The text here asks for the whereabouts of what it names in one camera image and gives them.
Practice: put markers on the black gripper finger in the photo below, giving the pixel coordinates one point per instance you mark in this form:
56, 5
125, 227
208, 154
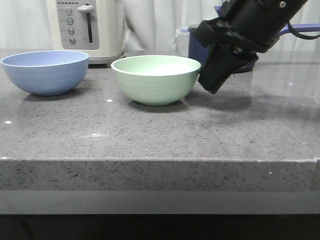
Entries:
222, 62

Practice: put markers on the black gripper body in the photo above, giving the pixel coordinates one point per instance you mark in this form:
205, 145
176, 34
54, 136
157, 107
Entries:
246, 24

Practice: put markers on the green bowl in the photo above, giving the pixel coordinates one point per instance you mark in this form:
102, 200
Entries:
156, 80

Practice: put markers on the blue bowl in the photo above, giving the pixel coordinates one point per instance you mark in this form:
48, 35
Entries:
46, 72

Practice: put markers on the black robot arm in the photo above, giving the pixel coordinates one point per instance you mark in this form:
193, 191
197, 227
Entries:
287, 10

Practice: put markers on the dark blue saucepan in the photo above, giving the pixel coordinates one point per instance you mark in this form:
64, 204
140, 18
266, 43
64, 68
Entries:
199, 53

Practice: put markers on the clear plastic container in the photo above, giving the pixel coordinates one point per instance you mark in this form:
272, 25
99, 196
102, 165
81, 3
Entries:
182, 40

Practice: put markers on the white curtain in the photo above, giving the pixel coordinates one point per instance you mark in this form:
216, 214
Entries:
150, 24

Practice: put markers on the cream white toaster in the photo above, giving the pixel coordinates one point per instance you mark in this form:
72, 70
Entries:
96, 27

